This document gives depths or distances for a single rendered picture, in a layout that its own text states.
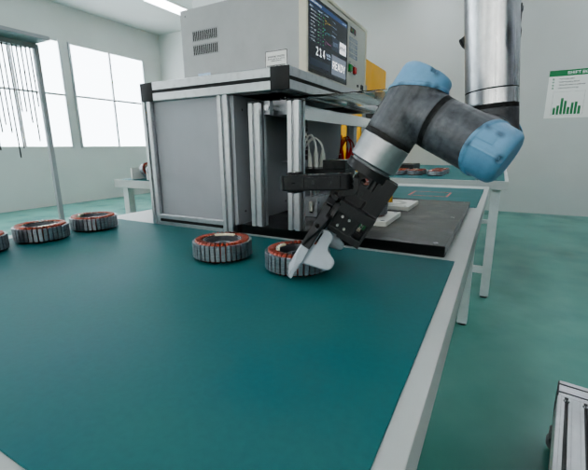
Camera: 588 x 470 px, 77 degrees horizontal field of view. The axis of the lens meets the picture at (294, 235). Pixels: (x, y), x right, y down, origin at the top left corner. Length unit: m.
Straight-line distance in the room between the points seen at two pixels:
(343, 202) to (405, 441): 0.35
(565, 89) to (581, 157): 0.92
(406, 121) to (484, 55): 0.17
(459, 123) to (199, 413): 0.44
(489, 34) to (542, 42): 5.72
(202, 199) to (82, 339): 0.58
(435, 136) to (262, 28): 0.62
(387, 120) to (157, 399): 0.44
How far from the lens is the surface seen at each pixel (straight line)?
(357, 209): 0.57
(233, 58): 1.08
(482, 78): 0.66
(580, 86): 6.33
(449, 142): 0.53
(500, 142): 0.52
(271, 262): 0.61
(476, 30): 0.68
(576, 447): 1.26
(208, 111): 0.95
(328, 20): 1.09
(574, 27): 6.44
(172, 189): 1.05
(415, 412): 0.34
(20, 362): 0.47
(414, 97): 0.55
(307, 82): 0.89
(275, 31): 1.02
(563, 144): 6.28
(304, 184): 0.59
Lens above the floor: 0.95
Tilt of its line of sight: 13 degrees down
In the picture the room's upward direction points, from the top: 1 degrees counter-clockwise
